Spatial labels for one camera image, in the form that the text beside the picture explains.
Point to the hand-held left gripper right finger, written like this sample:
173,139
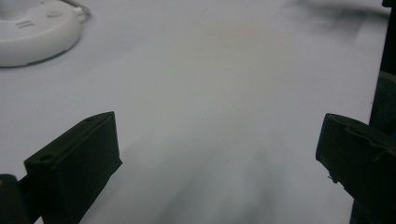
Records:
361,161

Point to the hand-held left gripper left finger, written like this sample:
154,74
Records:
74,165

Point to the white round lamp base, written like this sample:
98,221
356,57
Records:
32,32

